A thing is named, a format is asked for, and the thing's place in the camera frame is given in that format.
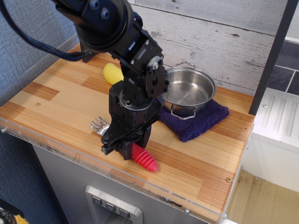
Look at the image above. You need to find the yellow plastic banana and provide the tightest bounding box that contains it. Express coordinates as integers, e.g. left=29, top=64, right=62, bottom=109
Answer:
left=103, top=63, right=124, bottom=85

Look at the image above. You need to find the yellow black object corner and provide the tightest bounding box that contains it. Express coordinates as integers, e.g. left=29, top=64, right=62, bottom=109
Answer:
left=0, top=208, right=29, bottom=224

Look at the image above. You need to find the grey toy dispenser panel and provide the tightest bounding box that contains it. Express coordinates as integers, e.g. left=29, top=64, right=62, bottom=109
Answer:
left=85, top=185, right=143, bottom=224

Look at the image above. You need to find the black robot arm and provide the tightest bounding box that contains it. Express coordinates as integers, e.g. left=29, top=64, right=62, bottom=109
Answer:
left=55, top=0, right=169, bottom=160

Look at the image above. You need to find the white toy sink drainer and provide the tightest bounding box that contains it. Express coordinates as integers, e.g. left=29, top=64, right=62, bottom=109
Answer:
left=253, top=88, right=299, bottom=147

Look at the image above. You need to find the red handled metal fork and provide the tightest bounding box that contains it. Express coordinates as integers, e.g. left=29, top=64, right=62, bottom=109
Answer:
left=89, top=116, right=158, bottom=172

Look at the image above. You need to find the purple folded cloth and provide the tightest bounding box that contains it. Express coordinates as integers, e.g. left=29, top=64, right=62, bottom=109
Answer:
left=160, top=100, right=229, bottom=142

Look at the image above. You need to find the stainless steel pot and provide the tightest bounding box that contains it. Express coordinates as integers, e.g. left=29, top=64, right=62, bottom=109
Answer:
left=162, top=62, right=216, bottom=120

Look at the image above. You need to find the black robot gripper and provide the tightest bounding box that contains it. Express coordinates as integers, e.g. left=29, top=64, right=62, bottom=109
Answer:
left=101, top=83, right=163, bottom=161

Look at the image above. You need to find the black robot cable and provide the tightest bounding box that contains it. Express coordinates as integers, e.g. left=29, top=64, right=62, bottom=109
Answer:
left=0, top=0, right=94, bottom=63

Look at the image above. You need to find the right dark wooden post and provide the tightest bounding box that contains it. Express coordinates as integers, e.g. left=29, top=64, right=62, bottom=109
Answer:
left=249, top=0, right=299, bottom=115

